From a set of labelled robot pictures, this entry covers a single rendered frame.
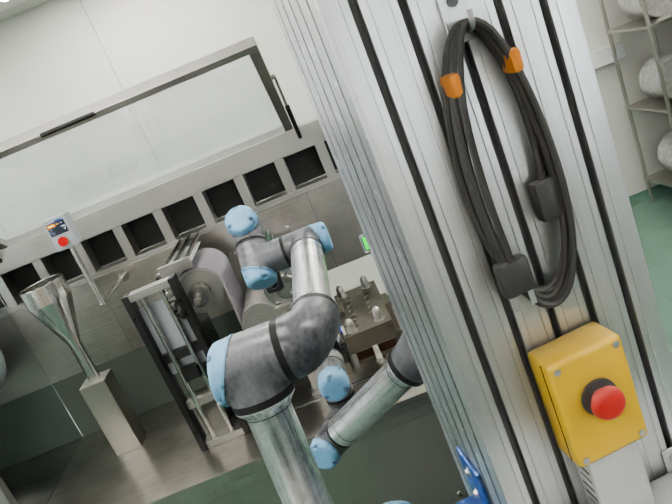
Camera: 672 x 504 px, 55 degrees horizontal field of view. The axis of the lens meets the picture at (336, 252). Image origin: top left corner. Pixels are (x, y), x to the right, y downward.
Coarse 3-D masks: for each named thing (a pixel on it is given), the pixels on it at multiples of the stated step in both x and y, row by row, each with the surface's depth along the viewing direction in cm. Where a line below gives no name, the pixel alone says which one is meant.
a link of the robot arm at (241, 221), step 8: (232, 208) 152; (240, 208) 151; (248, 208) 151; (232, 216) 151; (240, 216) 150; (248, 216) 150; (256, 216) 152; (232, 224) 150; (240, 224) 149; (248, 224) 149; (256, 224) 151; (232, 232) 150; (240, 232) 149; (248, 232) 150; (256, 232) 151; (264, 232) 158
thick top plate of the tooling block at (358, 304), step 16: (368, 288) 234; (352, 304) 226; (368, 304) 220; (384, 304) 215; (352, 320) 213; (368, 320) 208; (384, 320) 203; (352, 336) 202; (368, 336) 203; (384, 336) 203; (352, 352) 204
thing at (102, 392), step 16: (64, 304) 203; (48, 320) 202; (64, 320) 204; (64, 336) 206; (80, 352) 210; (96, 368) 214; (96, 384) 210; (112, 384) 214; (96, 400) 211; (112, 400) 212; (128, 400) 222; (96, 416) 213; (112, 416) 213; (128, 416) 217; (112, 432) 215; (128, 432) 215; (144, 432) 224; (128, 448) 217
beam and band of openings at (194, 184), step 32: (320, 128) 221; (224, 160) 221; (256, 160) 222; (288, 160) 230; (320, 160) 231; (160, 192) 222; (192, 192) 223; (224, 192) 231; (256, 192) 232; (288, 192) 226; (96, 224) 223; (128, 224) 231; (160, 224) 225; (192, 224) 233; (224, 224) 227; (0, 256) 223; (32, 256) 224; (64, 256) 233; (96, 256) 233; (128, 256) 227; (0, 288) 226
